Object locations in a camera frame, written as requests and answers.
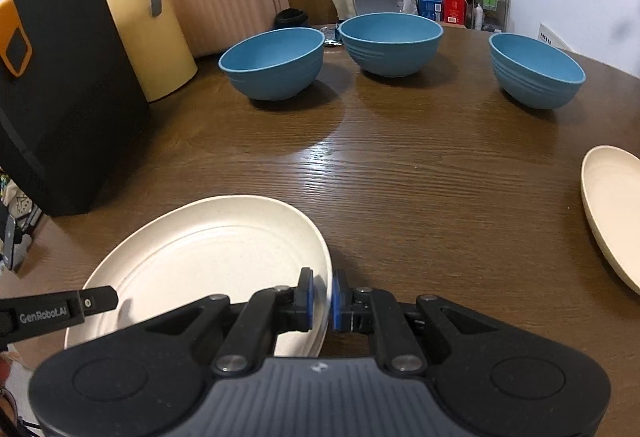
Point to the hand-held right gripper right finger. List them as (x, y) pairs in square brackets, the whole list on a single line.
[(339, 302)]

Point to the black round case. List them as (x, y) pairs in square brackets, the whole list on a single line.
[(292, 18)]

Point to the blue ribbed bowl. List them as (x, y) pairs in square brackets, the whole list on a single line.
[(390, 47), (272, 67), (537, 72)]

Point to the black paper bag orange tag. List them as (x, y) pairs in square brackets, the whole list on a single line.
[(65, 92)]

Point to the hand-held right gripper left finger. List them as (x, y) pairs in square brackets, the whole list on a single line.
[(310, 302)]

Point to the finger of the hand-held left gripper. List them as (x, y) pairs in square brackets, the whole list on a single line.
[(100, 301)]

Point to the cream round plate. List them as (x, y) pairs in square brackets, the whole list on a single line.
[(615, 217), (200, 257)]

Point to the blue carton box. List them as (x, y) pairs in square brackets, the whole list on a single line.
[(430, 2)]

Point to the cluttered low shelf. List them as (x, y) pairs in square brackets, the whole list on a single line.
[(15, 217)]

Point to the white plastic bottle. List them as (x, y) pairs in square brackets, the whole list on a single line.
[(477, 17)]

